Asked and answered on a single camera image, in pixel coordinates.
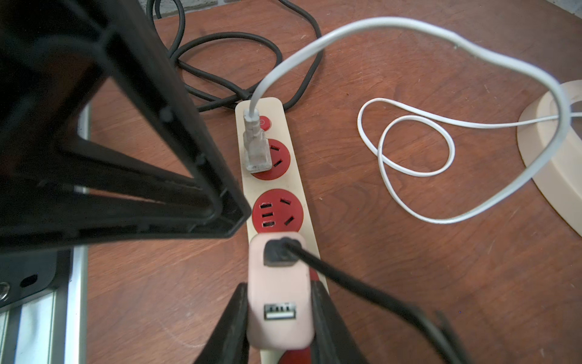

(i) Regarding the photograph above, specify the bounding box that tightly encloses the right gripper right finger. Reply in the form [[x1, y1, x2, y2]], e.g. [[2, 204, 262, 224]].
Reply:
[[310, 281, 368, 364]]

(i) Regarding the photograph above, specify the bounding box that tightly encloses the black small fan USB cable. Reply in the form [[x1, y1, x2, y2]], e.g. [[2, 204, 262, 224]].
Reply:
[[263, 237, 474, 364]]

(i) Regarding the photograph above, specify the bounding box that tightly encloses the white fan power cable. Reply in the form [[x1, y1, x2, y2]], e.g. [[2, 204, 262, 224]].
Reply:
[[242, 17, 582, 224]]

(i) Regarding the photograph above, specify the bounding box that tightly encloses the large beige desk fan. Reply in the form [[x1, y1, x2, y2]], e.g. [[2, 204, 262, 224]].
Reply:
[[517, 80, 581, 236]]

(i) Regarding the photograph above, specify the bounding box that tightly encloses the black power strip cable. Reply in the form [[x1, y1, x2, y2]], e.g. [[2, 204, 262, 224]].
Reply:
[[145, 0, 324, 113]]

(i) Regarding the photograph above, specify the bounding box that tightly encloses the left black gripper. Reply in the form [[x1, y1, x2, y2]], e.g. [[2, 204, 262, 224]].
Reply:
[[1, 1, 251, 250]]

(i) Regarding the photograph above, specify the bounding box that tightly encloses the pink USB charger adapter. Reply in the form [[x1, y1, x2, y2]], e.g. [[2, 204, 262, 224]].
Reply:
[[247, 232, 315, 350]]

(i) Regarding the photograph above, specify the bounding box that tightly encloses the aluminium front frame rail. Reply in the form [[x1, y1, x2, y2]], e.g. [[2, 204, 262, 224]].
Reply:
[[1, 246, 89, 363]]

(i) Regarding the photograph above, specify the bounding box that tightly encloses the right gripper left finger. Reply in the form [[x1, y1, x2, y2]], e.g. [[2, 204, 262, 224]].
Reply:
[[194, 283, 249, 364]]

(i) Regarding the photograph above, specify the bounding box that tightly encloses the beige red power strip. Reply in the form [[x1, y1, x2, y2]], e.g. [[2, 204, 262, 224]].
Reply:
[[241, 97, 327, 363]]

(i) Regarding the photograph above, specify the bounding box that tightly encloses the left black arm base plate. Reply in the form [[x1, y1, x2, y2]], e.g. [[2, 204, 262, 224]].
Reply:
[[1, 249, 72, 312]]

